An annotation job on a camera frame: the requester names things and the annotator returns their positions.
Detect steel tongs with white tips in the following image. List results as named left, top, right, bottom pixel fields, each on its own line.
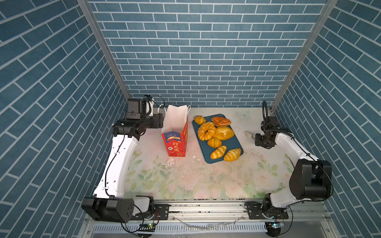
left=244, top=131, right=256, bottom=140

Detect golden croissant roll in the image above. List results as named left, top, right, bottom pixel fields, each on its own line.
left=224, top=148, right=241, bottom=162

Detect red white paper bag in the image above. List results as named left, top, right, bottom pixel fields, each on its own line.
left=161, top=105, right=191, bottom=157

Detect yellow striped long roll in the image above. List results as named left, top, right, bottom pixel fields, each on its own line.
left=210, top=145, right=227, bottom=160

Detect small striped pumpkin bun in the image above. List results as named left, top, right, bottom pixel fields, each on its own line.
left=207, top=137, right=222, bottom=148

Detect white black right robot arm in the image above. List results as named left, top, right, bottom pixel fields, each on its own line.
left=255, top=116, right=333, bottom=212

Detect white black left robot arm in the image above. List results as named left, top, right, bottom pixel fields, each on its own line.
left=81, top=95, right=164, bottom=223

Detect sesame covered golden bun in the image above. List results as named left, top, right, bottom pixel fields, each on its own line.
left=213, top=126, right=235, bottom=141

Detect dark teal plastic tray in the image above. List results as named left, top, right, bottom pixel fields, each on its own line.
left=192, top=114, right=244, bottom=164

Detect reddish brown flaky pastry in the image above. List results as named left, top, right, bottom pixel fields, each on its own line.
left=211, top=117, right=231, bottom=127

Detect small round striped bun back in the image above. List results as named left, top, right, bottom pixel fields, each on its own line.
left=194, top=116, right=206, bottom=125

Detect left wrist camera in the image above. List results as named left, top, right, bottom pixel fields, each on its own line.
left=144, top=95, right=154, bottom=117

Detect twisted ring bread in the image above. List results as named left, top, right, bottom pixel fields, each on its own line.
left=197, top=122, right=216, bottom=141

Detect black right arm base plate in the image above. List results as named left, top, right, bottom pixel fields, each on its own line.
left=243, top=201, right=289, bottom=220

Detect aluminium front rail frame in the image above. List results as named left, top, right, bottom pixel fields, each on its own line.
left=79, top=199, right=339, bottom=238

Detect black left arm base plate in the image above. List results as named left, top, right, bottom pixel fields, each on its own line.
left=131, top=204, right=170, bottom=221

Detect aluminium corner post left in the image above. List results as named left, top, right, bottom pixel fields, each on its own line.
left=77, top=0, right=130, bottom=99

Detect aluminium corner post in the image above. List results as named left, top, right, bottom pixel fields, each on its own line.
left=270, top=0, right=338, bottom=112
left=77, top=0, right=130, bottom=99

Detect aluminium corner post right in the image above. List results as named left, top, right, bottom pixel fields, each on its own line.
left=270, top=0, right=338, bottom=112

